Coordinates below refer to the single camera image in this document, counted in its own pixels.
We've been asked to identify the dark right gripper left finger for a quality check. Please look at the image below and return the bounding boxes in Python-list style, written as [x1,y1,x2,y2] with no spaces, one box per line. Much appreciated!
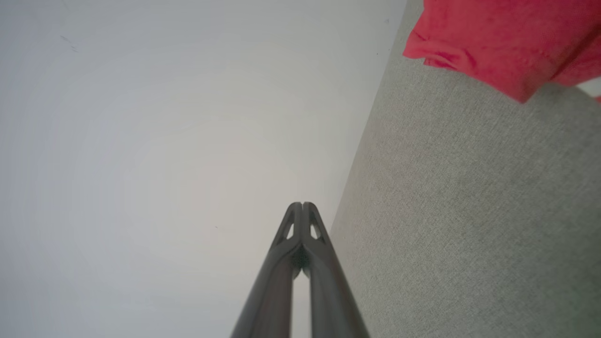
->
[230,202,304,338]

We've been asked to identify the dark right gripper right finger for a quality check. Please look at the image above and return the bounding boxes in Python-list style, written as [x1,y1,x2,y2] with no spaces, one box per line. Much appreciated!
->
[302,202,371,338]

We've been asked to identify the red and white basketball jersey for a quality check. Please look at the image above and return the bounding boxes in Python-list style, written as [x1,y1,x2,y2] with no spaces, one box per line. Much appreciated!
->
[402,0,601,104]

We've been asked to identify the grey fabric sofa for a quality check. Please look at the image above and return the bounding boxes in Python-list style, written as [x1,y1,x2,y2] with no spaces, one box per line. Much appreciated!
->
[328,0,601,338]

